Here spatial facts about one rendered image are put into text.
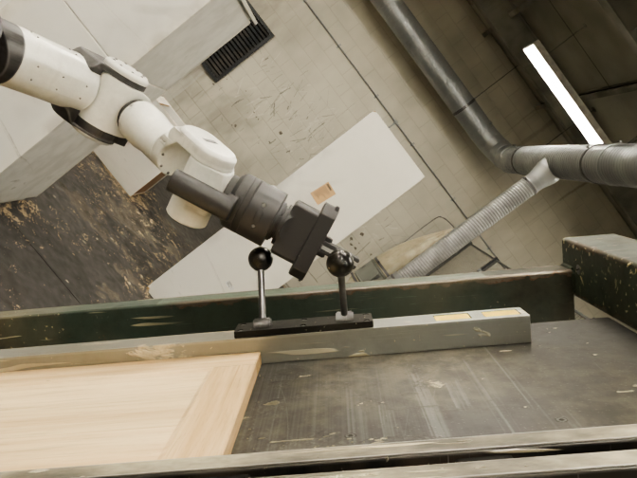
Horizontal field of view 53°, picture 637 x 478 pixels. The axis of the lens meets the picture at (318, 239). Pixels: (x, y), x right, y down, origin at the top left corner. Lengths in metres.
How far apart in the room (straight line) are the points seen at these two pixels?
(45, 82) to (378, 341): 0.62
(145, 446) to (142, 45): 2.62
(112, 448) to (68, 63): 0.60
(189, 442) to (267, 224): 0.37
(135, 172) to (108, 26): 2.84
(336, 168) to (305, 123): 4.44
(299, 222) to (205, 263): 3.72
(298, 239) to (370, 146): 3.59
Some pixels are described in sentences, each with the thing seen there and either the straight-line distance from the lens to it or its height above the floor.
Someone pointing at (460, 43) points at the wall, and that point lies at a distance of 9.19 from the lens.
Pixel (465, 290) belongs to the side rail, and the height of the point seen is 1.66.
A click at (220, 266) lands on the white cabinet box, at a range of 4.63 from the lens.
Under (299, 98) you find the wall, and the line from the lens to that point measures 8.93.
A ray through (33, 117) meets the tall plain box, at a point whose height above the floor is 0.64.
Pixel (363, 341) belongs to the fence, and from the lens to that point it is 0.93.
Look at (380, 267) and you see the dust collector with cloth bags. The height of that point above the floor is 1.34.
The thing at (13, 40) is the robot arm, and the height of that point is 1.36.
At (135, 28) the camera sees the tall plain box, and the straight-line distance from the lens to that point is 3.19.
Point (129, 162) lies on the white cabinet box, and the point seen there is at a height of 0.19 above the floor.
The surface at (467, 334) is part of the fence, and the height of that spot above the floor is 1.62.
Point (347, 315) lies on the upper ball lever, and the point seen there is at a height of 1.50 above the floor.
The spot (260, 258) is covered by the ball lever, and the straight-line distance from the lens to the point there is 0.97.
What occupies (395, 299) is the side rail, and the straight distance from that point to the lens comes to 1.16.
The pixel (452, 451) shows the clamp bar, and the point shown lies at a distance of 0.49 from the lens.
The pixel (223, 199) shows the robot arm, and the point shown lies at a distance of 0.91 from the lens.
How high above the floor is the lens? 1.61
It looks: 5 degrees down
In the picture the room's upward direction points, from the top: 53 degrees clockwise
